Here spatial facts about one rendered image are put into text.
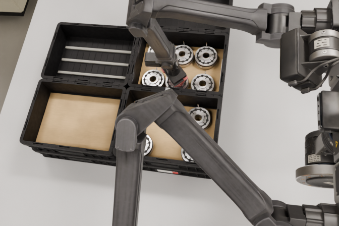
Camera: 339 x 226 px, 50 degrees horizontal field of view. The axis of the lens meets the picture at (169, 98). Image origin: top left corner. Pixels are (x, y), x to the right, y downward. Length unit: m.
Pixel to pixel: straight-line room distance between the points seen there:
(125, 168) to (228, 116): 0.97
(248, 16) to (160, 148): 0.75
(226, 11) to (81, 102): 0.92
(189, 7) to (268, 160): 0.90
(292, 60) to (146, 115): 0.29
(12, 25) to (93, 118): 1.76
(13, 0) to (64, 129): 1.60
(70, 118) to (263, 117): 0.87
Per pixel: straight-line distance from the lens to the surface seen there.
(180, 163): 1.39
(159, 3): 0.93
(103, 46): 1.79
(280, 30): 1.00
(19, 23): 3.22
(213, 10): 0.96
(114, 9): 2.07
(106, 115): 1.62
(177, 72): 1.47
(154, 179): 1.63
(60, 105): 1.71
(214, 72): 1.63
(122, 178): 0.81
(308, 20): 1.00
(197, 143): 0.74
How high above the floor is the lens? 2.28
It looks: 65 degrees down
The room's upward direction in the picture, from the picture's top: 16 degrees counter-clockwise
